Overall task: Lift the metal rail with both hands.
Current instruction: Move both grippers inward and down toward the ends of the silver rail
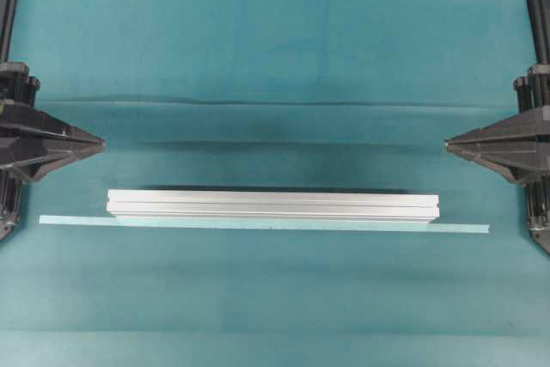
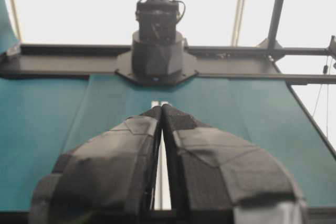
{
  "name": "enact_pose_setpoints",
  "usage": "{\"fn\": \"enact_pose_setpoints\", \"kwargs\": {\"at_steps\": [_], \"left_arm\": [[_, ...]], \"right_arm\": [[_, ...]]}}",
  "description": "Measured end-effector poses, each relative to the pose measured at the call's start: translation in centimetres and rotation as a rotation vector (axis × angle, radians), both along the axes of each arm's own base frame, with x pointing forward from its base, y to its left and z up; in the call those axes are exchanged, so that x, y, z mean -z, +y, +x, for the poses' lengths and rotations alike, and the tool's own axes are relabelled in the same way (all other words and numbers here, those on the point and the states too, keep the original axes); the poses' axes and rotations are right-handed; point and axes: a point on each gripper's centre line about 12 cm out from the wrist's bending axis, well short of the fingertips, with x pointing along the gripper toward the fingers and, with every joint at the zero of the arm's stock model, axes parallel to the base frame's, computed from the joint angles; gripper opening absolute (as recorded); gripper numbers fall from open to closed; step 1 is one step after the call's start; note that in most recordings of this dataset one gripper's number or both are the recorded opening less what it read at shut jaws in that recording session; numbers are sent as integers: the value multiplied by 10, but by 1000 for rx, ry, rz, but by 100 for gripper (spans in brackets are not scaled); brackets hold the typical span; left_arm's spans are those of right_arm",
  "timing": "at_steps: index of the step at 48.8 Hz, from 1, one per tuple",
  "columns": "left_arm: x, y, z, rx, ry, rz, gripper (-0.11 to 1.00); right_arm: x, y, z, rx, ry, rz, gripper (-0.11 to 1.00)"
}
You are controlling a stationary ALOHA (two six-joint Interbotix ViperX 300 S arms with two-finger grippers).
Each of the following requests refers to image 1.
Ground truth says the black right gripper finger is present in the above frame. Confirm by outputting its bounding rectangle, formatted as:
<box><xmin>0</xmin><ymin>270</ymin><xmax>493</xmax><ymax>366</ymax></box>
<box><xmin>446</xmin><ymin>106</ymin><xmax>549</xmax><ymax>145</ymax></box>
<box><xmin>446</xmin><ymin>143</ymin><xmax>549</xmax><ymax>184</ymax></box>

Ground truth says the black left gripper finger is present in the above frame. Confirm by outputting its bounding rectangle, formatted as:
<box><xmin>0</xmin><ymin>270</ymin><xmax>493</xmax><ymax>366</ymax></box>
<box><xmin>1</xmin><ymin>103</ymin><xmax>105</xmax><ymax>144</ymax></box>
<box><xmin>1</xmin><ymin>142</ymin><xmax>106</xmax><ymax>181</ymax></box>

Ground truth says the silver aluminium extrusion rail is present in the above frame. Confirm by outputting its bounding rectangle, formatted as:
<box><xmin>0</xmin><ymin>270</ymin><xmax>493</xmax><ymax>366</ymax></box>
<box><xmin>107</xmin><ymin>189</ymin><xmax>440</xmax><ymax>223</ymax></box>

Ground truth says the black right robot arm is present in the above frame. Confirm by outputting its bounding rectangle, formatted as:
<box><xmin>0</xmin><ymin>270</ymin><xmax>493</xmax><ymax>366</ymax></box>
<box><xmin>445</xmin><ymin>64</ymin><xmax>549</xmax><ymax>252</ymax></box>

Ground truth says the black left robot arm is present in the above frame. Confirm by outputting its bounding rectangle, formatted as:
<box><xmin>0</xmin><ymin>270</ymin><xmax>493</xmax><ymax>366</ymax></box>
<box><xmin>1</xmin><ymin>62</ymin><xmax>106</xmax><ymax>239</ymax></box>

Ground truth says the light blue tape strip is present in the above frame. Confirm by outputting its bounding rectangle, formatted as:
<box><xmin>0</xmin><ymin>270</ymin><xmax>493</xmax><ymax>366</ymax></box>
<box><xmin>39</xmin><ymin>215</ymin><xmax>489</xmax><ymax>235</ymax></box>

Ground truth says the teal table cloth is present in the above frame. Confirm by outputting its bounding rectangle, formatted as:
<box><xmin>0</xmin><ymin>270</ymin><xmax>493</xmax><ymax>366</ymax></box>
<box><xmin>1</xmin><ymin>0</ymin><xmax>549</xmax><ymax>366</ymax></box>

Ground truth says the black left frame post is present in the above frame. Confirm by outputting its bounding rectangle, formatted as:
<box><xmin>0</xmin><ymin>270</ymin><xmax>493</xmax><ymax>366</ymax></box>
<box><xmin>0</xmin><ymin>0</ymin><xmax>17</xmax><ymax>63</ymax></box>

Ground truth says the black frame post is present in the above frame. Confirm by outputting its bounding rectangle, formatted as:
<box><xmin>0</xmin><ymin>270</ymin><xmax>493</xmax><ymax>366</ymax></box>
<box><xmin>0</xmin><ymin>0</ymin><xmax>17</xmax><ymax>63</ymax></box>
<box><xmin>527</xmin><ymin>0</ymin><xmax>549</xmax><ymax>64</ymax></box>

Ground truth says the black right frame post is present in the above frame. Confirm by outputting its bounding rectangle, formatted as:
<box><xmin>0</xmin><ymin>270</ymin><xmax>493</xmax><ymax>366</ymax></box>
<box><xmin>527</xmin><ymin>0</ymin><xmax>549</xmax><ymax>64</ymax></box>

